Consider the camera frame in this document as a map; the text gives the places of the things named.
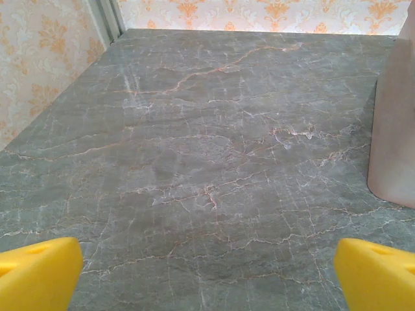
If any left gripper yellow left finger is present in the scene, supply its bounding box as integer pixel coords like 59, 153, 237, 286
0, 236, 84, 311

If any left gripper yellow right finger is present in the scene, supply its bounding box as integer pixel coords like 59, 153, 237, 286
334, 238, 415, 311

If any pink illustrated book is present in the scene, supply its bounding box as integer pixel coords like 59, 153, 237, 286
367, 0, 415, 210

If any aluminium frame post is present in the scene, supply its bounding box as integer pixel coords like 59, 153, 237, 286
86, 0, 125, 50

